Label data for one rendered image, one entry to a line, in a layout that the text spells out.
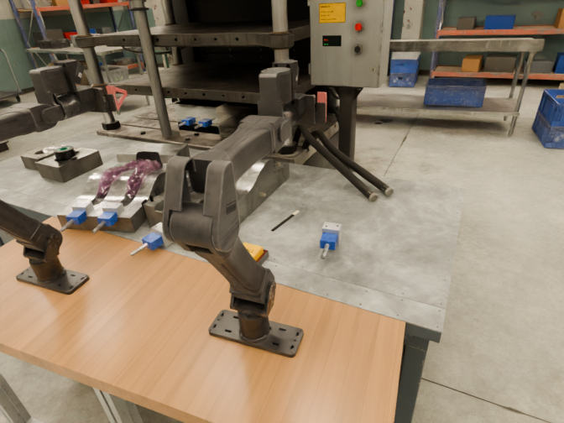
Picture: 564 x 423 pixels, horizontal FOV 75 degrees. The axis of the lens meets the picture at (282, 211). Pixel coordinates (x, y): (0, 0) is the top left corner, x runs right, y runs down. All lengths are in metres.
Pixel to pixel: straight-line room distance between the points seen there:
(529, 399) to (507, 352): 0.22
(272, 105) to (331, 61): 0.96
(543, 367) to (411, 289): 1.16
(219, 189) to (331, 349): 0.45
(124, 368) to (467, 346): 1.52
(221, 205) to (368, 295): 0.52
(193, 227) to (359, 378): 0.44
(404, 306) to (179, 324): 0.51
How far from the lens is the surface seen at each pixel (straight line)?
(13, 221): 1.05
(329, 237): 1.02
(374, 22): 1.60
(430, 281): 0.99
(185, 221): 0.52
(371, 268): 0.99
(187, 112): 2.05
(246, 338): 0.81
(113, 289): 1.06
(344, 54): 1.65
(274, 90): 0.72
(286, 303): 0.90
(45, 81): 1.10
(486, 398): 1.83
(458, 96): 4.59
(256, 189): 1.23
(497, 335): 2.08
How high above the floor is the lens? 1.43
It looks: 31 degrees down
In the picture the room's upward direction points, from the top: 4 degrees counter-clockwise
